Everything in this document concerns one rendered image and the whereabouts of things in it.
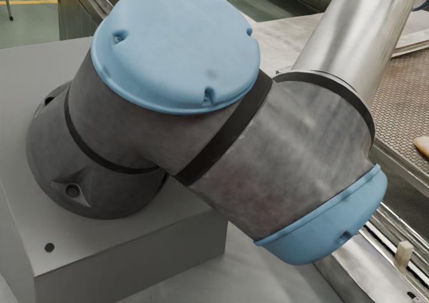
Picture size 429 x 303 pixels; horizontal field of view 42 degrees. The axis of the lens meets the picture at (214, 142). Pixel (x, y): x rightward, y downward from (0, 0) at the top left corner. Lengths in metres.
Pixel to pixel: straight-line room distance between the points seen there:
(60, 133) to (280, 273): 0.31
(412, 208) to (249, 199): 0.46
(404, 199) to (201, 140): 0.51
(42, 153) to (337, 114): 0.27
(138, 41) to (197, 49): 0.04
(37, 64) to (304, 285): 0.39
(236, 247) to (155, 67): 0.37
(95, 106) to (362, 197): 0.22
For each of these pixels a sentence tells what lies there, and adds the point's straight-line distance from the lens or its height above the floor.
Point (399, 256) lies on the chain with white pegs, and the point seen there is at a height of 0.85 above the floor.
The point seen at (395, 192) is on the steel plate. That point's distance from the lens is 0.89.
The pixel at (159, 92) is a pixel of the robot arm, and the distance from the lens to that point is 0.38.
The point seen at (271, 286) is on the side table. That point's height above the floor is 0.82.
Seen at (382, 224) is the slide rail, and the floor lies 0.85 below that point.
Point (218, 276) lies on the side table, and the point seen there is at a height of 0.82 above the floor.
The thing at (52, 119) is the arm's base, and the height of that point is 1.03.
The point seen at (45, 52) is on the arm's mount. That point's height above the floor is 1.05.
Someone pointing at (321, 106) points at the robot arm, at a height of 1.08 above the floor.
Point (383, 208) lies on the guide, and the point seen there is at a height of 0.86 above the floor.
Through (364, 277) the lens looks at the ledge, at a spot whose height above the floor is 0.86.
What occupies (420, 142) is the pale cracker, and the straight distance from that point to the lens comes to 0.86.
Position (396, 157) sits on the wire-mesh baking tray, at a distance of 0.82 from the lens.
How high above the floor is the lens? 1.27
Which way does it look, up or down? 29 degrees down
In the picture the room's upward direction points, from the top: 5 degrees clockwise
